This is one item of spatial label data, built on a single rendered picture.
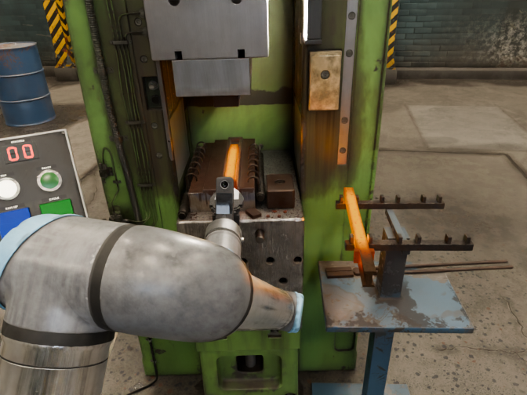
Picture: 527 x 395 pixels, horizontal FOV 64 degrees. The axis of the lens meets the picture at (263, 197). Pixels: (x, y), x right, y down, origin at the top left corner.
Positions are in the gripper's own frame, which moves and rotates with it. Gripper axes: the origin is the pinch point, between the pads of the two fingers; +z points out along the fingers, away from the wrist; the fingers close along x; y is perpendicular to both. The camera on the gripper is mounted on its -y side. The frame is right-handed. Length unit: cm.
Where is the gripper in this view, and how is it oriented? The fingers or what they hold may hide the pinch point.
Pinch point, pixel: (228, 187)
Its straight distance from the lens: 122.2
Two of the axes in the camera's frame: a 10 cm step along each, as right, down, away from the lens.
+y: 0.2, 8.7, 4.9
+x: 10.0, -0.2, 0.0
